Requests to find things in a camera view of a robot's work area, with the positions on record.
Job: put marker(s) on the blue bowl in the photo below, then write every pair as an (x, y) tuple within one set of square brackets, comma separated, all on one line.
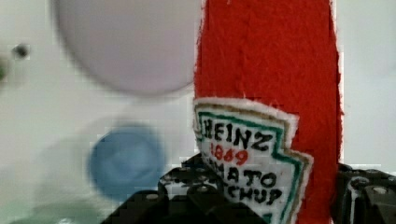
[(126, 160)]

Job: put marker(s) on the grey-green oval strainer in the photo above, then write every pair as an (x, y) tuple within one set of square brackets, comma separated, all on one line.
[(62, 213)]

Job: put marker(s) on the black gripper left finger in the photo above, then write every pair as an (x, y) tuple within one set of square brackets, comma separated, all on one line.
[(188, 194)]

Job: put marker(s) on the lilac round plate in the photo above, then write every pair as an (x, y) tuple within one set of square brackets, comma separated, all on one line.
[(143, 47)]

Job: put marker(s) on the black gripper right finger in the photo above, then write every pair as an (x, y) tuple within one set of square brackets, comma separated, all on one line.
[(364, 197)]

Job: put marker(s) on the red plush ketchup bottle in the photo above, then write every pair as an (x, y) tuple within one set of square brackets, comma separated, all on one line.
[(280, 53)]

